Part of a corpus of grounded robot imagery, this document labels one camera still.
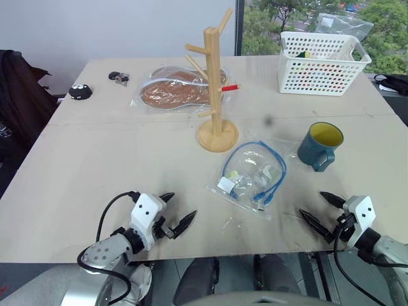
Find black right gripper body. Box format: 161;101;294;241
327;207;357;245

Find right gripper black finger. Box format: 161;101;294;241
319;191;347;210
298;208;335;244

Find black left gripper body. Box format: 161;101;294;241
152;203;180;240

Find teal mug yellow inside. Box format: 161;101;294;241
296;121;345;173

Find wooden mug tree stand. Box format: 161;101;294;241
184;8;240;154

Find dark rounded shape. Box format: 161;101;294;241
173;257;221;306

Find white small label pouch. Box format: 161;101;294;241
217;178;236;194

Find clear zip bag with parts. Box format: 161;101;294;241
204;137;300;221

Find bagged brown insoles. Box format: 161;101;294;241
130;64;233;113

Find white perforated plastic basket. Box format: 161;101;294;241
276;31;373;97

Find black bag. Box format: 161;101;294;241
372;73;408;95

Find black key fob with keys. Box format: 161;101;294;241
108;71;131;87

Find black round pouch white eyes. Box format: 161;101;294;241
68;83;94;101

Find clear crumpled plastic bag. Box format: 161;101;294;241
315;12;375;43

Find dark jacket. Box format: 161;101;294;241
0;48;61;160

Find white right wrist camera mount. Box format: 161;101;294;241
342;195;375;250

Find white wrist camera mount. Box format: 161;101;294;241
129;193;167;250
342;195;375;250

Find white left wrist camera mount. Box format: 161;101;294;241
129;193;167;250

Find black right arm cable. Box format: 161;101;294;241
332;219;391;306

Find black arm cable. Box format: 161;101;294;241
332;219;391;306
77;190;142;305

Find black table frame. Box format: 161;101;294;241
307;251;340;302

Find blue network cable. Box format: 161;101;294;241
221;140;288;205

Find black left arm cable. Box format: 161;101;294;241
77;190;142;305

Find dark window frame post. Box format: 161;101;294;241
235;0;246;57

